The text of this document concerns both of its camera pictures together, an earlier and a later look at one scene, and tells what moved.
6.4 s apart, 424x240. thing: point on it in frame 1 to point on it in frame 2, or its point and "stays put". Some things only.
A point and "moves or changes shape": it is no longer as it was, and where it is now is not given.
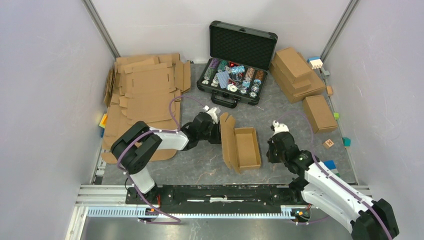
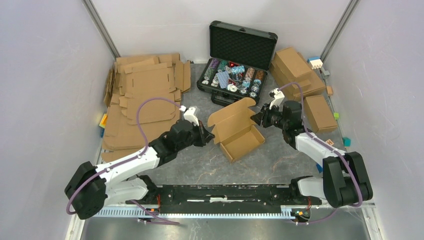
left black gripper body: [214, 137] to [195, 136]
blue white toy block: [315, 62] stays put
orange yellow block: [102, 123] stays put
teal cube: [346, 141] stays put
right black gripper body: [272, 155] to [272, 117]
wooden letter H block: [328, 143] stays put
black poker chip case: [236, 71] stays put
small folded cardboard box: [319, 113] stays put
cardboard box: [240, 146] moves or changes shape
